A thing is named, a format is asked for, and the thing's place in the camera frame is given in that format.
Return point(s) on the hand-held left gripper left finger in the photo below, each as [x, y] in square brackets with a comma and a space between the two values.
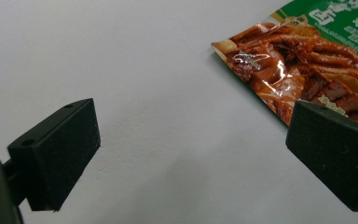
[56, 155]

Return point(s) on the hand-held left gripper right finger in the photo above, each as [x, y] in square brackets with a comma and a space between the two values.
[335, 149]

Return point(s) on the green and brown snack packet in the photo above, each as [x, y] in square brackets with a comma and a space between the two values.
[295, 56]

